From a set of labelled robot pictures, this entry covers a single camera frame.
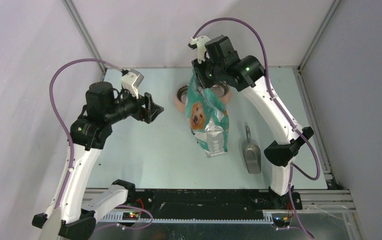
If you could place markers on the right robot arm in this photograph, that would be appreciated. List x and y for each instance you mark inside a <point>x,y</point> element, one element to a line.
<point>248,76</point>

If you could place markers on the steel bowl right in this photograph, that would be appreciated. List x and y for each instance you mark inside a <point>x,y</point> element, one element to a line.
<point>220,89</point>

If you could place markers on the steel bowl left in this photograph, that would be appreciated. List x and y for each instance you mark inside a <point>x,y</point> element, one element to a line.
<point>181,93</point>

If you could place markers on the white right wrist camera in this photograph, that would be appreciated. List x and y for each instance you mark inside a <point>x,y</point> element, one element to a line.
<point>199,44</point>

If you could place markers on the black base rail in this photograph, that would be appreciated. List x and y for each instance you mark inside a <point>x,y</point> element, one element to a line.
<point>210,205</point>

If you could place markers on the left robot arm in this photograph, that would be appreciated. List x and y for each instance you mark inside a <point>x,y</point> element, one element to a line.
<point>68,215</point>

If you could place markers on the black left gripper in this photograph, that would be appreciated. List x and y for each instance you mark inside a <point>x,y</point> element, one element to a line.
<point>148,113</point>

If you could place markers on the green pet food bag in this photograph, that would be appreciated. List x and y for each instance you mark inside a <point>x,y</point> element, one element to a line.
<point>208,119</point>

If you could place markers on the steel bowl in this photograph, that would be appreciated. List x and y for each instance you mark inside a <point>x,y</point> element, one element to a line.
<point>181,93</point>
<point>220,89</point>

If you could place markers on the metal food scoop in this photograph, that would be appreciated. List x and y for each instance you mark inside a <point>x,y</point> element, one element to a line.
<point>251,154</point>

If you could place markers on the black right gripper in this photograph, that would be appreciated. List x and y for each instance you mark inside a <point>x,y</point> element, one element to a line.
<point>205,82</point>

